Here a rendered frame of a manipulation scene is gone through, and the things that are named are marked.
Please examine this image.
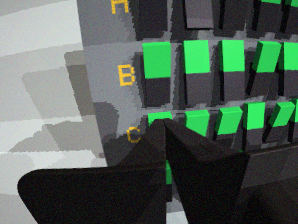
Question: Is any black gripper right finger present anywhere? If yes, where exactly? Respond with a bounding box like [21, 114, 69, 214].
[162, 119, 298, 224]

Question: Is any grey switch panel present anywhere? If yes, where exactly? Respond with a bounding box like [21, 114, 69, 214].
[76, 0, 298, 167]

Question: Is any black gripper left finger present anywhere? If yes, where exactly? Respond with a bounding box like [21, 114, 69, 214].
[17, 119, 168, 224]

